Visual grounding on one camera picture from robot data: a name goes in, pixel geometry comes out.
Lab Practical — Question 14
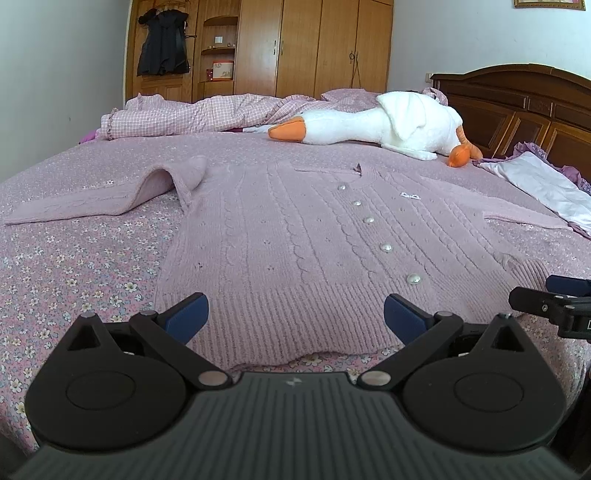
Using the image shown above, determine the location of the pink knitted cardigan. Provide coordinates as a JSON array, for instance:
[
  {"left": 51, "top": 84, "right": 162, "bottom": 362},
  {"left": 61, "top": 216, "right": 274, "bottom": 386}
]
[{"left": 8, "top": 156, "right": 563, "bottom": 368}]

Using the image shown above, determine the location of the white purple frilled pillow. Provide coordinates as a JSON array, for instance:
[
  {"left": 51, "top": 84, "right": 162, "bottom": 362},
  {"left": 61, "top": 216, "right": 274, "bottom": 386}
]
[{"left": 473, "top": 142, "right": 590, "bottom": 238}]

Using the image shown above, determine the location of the floral pink bedspread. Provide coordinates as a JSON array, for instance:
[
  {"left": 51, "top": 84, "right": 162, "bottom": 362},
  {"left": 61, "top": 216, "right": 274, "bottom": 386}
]
[{"left": 0, "top": 131, "right": 591, "bottom": 455}]

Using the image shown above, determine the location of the dark wooden headboard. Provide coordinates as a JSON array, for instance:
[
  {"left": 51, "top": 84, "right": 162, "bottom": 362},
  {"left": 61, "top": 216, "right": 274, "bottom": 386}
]
[{"left": 432, "top": 64, "right": 591, "bottom": 179}]

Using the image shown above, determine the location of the white goose plush toy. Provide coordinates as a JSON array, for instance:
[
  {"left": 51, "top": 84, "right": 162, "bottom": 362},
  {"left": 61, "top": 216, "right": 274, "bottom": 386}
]
[{"left": 246, "top": 91, "right": 483, "bottom": 168}]

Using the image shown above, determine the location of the pink checkered quilt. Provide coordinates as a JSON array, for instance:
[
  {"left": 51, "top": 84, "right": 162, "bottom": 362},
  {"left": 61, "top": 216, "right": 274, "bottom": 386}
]
[{"left": 96, "top": 94, "right": 335, "bottom": 140}]

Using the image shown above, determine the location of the red white box on shelf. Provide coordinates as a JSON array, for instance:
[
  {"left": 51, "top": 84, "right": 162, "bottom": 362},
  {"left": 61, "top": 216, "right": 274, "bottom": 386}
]
[{"left": 211, "top": 60, "right": 235, "bottom": 82}]

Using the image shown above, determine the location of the black hanging coat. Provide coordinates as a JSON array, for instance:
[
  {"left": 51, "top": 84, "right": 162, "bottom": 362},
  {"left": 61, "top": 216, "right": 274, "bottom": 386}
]
[{"left": 137, "top": 8, "right": 190, "bottom": 76}]

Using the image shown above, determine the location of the brown wooden wardrobe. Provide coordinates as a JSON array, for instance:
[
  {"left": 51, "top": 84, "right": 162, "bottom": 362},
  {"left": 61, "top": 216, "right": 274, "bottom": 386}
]
[{"left": 125, "top": 1, "right": 394, "bottom": 102}]

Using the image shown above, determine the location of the framed wall picture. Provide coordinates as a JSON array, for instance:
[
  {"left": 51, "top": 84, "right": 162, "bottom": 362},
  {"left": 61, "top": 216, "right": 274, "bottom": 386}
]
[{"left": 513, "top": 0, "right": 586, "bottom": 11}]

